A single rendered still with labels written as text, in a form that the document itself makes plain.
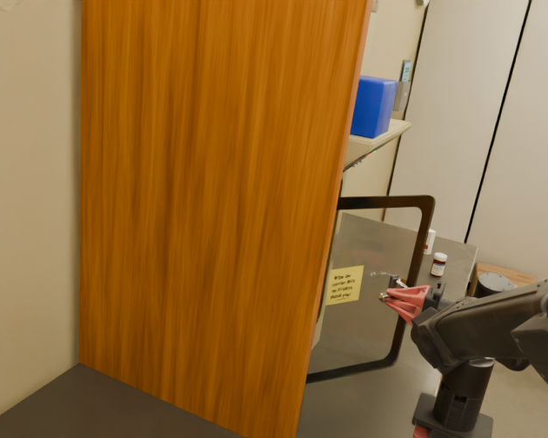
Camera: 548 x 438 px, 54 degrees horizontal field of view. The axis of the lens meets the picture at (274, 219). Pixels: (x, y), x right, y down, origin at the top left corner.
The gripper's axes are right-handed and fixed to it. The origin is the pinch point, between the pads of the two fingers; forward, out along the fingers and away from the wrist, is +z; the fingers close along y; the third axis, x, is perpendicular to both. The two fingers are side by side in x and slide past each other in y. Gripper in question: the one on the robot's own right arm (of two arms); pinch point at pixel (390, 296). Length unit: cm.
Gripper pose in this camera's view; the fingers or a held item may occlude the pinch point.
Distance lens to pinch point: 107.8
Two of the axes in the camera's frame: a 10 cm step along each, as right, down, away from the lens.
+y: 1.3, -9.3, -3.3
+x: -4.2, 2.5, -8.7
